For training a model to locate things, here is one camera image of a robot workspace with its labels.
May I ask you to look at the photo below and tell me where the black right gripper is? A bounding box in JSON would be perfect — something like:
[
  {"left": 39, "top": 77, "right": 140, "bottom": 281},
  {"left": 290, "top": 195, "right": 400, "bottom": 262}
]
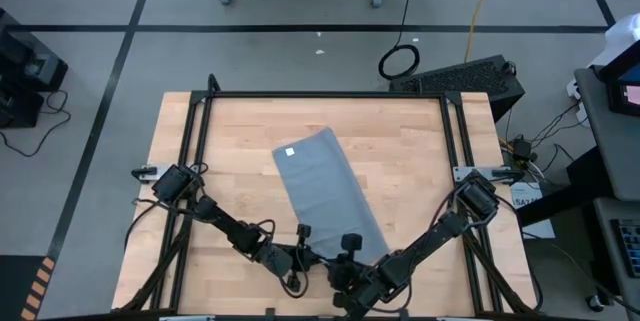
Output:
[{"left": 327, "top": 234, "right": 389, "bottom": 311}]

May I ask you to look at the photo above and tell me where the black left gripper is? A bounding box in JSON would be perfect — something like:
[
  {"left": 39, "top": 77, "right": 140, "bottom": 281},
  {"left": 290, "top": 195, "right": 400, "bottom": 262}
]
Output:
[{"left": 259, "top": 224, "right": 329, "bottom": 293}]

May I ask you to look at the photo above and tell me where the grey towel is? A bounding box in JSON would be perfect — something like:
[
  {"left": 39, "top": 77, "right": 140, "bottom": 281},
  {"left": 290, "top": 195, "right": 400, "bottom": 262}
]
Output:
[{"left": 271, "top": 126, "right": 391, "bottom": 266}]

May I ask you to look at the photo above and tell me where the white paper sheet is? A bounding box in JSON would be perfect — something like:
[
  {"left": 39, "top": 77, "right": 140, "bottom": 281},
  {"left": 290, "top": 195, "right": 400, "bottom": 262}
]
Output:
[{"left": 509, "top": 180, "right": 556, "bottom": 240}]

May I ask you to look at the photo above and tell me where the black power adapter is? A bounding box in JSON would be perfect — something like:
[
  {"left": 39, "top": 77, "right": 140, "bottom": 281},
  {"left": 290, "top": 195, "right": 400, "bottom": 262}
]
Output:
[{"left": 512, "top": 135, "right": 539, "bottom": 162}]

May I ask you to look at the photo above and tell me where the black perforated computer tower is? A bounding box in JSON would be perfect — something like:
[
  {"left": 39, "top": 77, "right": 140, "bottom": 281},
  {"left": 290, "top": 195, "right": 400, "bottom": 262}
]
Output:
[{"left": 388, "top": 54, "right": 526, "bottom": 123}]

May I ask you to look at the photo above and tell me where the black table base beam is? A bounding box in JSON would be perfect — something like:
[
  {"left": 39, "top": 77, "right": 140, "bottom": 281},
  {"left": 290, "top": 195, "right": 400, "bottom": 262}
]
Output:
[{"left": 514, "top": 145, "right": 616, "bottom": 227}]

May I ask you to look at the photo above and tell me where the dark keypad with blue keys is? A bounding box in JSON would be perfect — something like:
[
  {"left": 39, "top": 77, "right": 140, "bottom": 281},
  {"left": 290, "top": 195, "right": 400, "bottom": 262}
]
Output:
[{"left": 617, "top": 218, "right": 640, "bottom": 278}]

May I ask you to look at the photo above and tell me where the white power strip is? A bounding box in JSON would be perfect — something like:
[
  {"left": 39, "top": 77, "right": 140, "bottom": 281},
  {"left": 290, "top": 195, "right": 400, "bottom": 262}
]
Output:
[{"left": 565, "top": 78, "right": 590, "bottom": 125}]

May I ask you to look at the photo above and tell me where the black orange hazard mat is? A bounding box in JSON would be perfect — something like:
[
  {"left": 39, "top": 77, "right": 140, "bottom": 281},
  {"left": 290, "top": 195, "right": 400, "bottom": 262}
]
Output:
[{"left": 0, "top": 254, "right": 57, "bottom": 321}]

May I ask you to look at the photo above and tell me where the black monitor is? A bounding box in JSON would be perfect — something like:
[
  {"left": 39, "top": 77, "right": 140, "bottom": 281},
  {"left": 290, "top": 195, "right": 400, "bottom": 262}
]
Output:
[{"left": 597, "top": 40, "right": 640, "bottom": 117}]

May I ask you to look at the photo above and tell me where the black equipment stack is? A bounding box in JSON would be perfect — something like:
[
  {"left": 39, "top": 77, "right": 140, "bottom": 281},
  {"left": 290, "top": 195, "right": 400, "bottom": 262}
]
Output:
[{"left": 0, "top": 8, "right": 69, "bottom": 130}]

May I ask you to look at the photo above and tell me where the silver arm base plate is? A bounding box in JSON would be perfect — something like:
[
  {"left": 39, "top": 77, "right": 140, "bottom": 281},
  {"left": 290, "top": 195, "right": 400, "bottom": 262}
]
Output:
[
  {"left": 452, "top": 165, "right": 524, "bottom": 184},
  {"left": 130, "top": 164, "right": 171, "bottom": 184}
]

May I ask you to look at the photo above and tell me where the black metal table frame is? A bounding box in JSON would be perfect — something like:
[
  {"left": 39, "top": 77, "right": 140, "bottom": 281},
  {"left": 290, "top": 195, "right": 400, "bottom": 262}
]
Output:
[{"left": 119, "top": 73, "right": 544, "bottom": 318}]

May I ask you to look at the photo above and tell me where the coiled black cable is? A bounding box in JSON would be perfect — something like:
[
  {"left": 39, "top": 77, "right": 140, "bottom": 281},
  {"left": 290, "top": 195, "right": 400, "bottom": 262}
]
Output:
[{"left": 377, "top": 0, "right": 421, "bottom": 81}]

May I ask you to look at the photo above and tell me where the black cable bundle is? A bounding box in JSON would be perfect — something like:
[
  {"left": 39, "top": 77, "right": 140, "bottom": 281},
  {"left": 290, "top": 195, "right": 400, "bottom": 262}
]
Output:
[{"left": 529, "top": 103, "right": 581, "bottom": 162}]

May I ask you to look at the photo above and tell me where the black floor cable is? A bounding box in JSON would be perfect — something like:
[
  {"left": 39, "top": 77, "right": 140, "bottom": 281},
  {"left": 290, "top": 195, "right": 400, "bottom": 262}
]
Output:
[{"left": 0, "top": 89, "right": 72, "bottom": 158}]

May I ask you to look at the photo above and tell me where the yellow cable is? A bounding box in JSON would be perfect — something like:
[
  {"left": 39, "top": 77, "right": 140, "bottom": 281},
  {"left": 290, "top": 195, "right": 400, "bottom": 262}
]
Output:
[{"left": 463, "top": 0, "right": 499, "bottom": 64}]

